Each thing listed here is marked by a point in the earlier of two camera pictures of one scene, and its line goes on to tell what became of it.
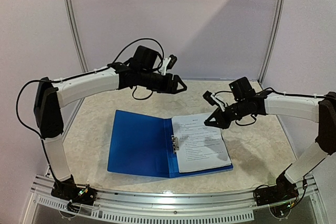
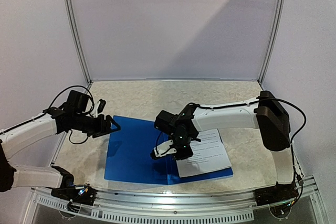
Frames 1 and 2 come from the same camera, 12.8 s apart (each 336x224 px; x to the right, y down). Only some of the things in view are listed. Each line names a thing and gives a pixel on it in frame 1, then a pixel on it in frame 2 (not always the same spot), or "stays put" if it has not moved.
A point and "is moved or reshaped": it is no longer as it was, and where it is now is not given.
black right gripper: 226,112 to 178,153
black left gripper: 172,89 to 103,129
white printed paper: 201,146 stays put
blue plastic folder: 143,145 is moved or reshaped
